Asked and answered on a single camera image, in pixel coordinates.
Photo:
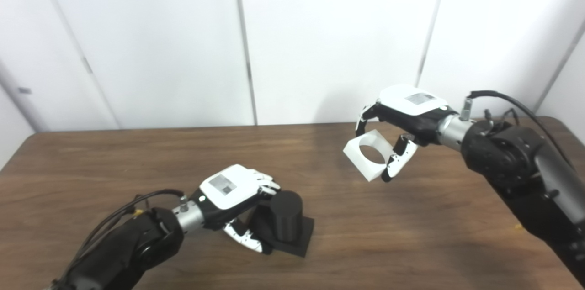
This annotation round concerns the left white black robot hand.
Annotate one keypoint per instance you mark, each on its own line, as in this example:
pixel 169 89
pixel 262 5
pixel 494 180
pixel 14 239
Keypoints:
pixel 228 189

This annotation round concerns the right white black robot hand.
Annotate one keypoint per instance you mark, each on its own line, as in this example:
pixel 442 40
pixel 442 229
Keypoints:
pixel 411 107

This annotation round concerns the black cylinder peg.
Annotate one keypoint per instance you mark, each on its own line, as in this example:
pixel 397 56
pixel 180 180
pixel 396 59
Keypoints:
pixel 285 221

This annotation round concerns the white square piece with hole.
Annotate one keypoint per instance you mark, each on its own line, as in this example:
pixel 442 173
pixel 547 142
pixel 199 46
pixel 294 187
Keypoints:
pixel 356 155

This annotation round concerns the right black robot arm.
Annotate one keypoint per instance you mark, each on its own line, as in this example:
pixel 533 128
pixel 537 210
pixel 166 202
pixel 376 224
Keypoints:
pixel 516 162

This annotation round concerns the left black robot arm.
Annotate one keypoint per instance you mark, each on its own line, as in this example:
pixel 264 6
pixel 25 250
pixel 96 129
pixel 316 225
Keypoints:
pixel 119 253

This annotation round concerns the small grey wall tag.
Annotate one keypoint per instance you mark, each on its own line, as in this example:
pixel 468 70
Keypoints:
pixel 25 91

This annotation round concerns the grey wall corner post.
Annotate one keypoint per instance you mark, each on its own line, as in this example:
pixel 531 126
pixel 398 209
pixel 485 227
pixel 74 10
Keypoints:
pixel 18 93

